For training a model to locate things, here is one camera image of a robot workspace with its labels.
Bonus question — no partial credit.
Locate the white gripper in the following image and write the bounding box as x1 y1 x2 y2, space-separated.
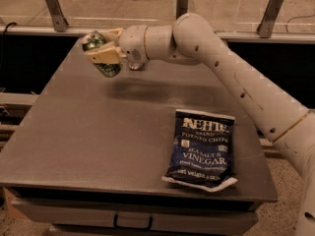
86 25 148 64

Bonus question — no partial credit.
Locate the green soda can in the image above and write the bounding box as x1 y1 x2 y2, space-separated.
82 28 123 78

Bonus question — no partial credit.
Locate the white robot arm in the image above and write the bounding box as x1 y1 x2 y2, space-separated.
82 13 315 236

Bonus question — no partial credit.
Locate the silver blue soda can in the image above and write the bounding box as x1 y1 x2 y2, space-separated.
128 62 143 71

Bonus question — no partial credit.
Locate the blue potato chips bag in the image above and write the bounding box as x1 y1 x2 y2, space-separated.
162 109 237 193

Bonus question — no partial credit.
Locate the metal rail behind table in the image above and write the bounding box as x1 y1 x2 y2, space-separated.
6 25 315 44

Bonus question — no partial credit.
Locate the left metal bracket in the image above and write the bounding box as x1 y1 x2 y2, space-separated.
45 0 68 32

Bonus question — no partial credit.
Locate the metal bracket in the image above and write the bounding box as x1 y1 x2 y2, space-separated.
257 0 284 38
45 0 68 32
176 0 189 18

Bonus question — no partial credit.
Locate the middle metal bracket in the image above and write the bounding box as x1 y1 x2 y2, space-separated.
176 0 189 18

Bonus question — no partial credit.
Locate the black cable left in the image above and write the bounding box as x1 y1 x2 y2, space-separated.
0 22 18 71

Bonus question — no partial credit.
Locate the right metal bracket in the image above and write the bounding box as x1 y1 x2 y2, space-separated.
257 0 284 38

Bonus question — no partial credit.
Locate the grey drawer with handle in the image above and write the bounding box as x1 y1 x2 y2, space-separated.
12 198 258 236

